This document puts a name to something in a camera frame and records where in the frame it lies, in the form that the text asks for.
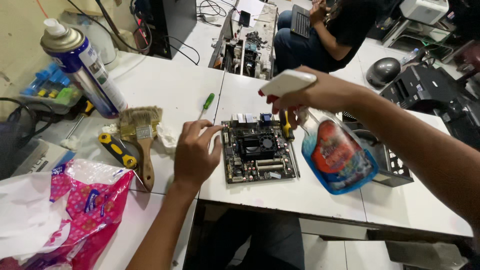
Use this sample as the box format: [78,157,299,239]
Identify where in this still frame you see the blue liquid trigger spray bottle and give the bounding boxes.
[257,69,380,196]

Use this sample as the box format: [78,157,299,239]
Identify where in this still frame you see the black computer motherboard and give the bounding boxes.
[221,112,301,185]

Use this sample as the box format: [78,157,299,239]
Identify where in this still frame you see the thin yellow black screwdriver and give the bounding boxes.
[64,100,95,140]

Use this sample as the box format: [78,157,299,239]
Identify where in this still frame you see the white paper sheet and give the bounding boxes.
[232,0,266,28]

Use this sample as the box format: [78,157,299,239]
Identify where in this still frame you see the black printer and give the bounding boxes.
[380,65,480,130]

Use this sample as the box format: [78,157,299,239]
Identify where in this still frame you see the clear tray of coloured parts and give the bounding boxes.
[19,61,84,114]

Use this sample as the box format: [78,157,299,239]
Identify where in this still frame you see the wide brush with gold ferrule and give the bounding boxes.
[119,106,164,142]

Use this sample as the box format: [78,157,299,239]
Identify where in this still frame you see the clear plastic water bottle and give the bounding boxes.
[399,47,421,67]

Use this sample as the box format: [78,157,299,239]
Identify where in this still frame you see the black bag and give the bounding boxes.
[0,119,40,181]

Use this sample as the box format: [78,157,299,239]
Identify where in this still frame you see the person's left hand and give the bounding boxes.
[174,119,224,192]

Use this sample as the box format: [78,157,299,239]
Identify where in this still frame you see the small green screwdriver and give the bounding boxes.
[197,93,216,121]

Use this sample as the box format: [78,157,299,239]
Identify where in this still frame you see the dark laptop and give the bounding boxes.
[290,4,313,39]

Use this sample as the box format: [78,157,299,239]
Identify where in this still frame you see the long yellow black screwdriver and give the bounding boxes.
[279,109,301,179]

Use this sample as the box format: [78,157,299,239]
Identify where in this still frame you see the wooden brush with silver ferrule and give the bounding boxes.
[131,111,157,192]

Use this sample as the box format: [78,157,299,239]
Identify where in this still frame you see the white printer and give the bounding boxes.
[398,0,450,26]

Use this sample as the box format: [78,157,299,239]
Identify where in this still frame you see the black computer tower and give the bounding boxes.
[135,0,198,60]

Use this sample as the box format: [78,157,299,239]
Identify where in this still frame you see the metal computer case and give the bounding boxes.
[342,111,415,188]

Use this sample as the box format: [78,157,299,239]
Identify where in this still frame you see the opened grey machine with parts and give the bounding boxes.
[208,0,280,81]

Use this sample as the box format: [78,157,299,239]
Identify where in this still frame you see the pink plastic tissue pack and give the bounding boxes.
[0,159,136,270]

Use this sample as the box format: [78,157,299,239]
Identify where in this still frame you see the blue silver aerosol spray can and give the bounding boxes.
[40,18,128,119]

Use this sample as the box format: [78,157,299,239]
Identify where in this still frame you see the person's right hand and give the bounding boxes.
[266,66,361,130]

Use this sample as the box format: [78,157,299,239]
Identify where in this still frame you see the person's legs in dark trousers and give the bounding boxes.
[183,207,307,270]

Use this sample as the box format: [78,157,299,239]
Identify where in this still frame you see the black cable bundle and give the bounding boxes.
[0,97,58,148]

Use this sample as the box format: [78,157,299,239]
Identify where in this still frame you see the thick yellow black screwdriver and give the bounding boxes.
[98,133,149,190]

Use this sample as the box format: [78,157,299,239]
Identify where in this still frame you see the white cardboard box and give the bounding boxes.
[10,139,77,178]

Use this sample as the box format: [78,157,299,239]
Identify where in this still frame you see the grey helmet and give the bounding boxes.
[365,57,402,89]

